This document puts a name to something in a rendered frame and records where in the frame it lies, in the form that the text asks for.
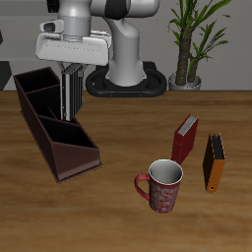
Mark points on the red patterned mug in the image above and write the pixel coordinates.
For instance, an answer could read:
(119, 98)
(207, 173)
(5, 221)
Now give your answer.
(164, 193)

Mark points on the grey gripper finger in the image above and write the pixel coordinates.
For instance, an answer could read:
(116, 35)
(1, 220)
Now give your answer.
(82, 69)
(62, 67)

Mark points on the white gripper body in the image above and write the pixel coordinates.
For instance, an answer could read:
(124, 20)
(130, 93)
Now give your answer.
(72, 49)

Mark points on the black white striped book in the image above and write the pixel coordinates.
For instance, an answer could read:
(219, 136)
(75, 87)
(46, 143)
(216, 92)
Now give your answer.
(70, 95)

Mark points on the green pot plant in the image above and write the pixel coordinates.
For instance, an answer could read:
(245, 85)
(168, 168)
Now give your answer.
(184, 49)

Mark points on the red book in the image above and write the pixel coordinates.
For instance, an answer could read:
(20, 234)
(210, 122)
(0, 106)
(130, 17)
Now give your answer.
(183, 144)

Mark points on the dark brown desk caddy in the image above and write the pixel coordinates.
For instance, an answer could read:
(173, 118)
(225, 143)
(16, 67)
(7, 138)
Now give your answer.
(62, 147)

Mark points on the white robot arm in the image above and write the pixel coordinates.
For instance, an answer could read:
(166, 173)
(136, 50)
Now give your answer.
(126, 49)

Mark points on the flat black base plate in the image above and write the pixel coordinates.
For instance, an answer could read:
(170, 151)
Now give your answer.
(154, 86)

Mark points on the orange and black book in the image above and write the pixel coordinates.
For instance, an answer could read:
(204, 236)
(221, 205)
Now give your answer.
(215, 174)

